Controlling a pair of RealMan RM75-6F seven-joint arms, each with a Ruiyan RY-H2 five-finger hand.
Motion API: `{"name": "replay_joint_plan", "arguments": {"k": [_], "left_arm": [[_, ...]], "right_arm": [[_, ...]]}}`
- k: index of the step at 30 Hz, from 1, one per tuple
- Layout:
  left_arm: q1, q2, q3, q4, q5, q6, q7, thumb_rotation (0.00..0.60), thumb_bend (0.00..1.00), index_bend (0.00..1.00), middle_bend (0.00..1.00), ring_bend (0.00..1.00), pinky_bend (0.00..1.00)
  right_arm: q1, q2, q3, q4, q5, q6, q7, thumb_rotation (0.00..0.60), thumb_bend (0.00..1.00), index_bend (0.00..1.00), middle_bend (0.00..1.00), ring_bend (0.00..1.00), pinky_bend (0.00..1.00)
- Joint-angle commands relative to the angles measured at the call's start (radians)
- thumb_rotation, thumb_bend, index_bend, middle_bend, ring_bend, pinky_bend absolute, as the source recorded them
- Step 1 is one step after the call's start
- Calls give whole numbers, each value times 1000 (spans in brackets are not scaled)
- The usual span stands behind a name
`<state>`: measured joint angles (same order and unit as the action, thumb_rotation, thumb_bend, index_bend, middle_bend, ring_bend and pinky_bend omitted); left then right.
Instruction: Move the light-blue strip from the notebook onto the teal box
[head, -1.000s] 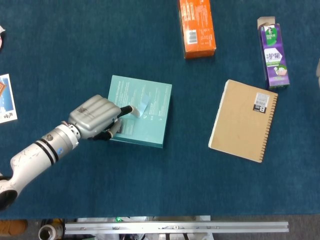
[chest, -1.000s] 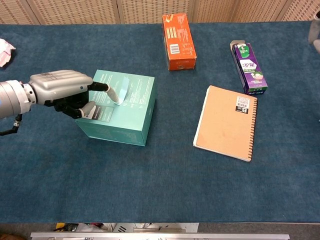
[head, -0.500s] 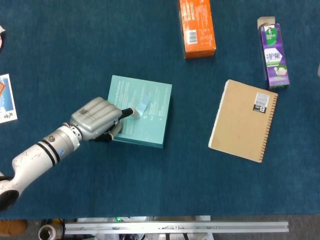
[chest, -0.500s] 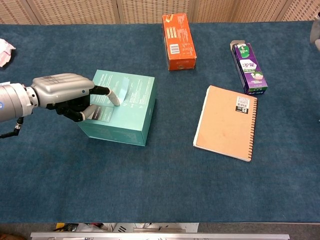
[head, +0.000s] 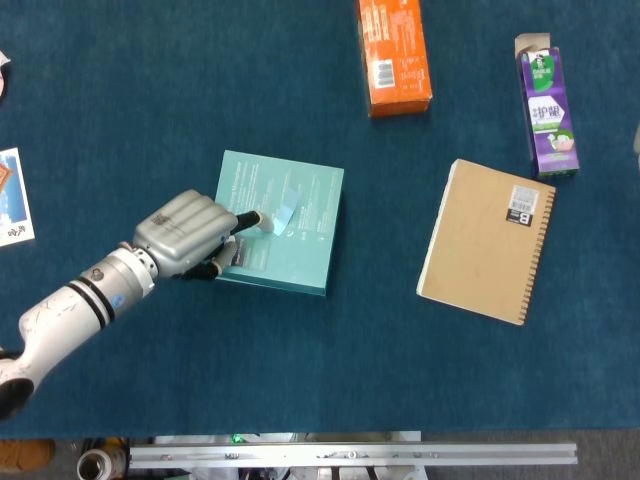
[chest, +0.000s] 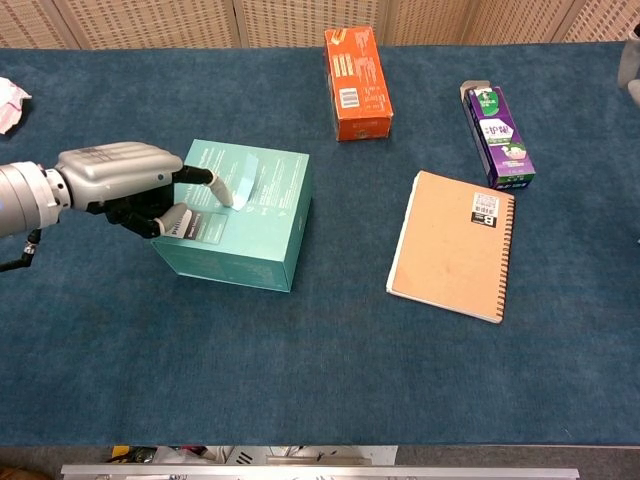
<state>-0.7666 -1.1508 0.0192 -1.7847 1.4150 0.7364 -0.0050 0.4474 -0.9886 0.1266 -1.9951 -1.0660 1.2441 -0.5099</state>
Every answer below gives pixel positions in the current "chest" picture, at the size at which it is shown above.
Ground blue felt table cover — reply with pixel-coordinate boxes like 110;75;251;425
0;42;640;448

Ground aluminium profile rail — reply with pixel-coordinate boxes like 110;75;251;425
59;463;581;480

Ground small light blue strip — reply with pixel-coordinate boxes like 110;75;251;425
230;152;259;212

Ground orange cardboard box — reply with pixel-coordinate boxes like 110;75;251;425
323;26;395;143

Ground purple cardboard box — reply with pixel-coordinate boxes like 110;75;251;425
459;79;537;191

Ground woven folding screen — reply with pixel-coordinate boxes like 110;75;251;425
0;0;640;50

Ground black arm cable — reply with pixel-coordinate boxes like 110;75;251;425
0;228;43;274

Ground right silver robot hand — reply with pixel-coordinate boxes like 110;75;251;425
617;41;640;106

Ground white base panel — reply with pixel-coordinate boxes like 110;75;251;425
219;445;399;467

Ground crumpled pink white wrapper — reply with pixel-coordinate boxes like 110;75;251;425
0;76;33;135

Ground brown spiral notebook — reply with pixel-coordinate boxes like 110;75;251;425
385;170;516;325

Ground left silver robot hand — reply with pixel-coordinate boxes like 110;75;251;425
54;141;235;240

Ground green Philips box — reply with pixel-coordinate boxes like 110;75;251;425
150;138;313;293

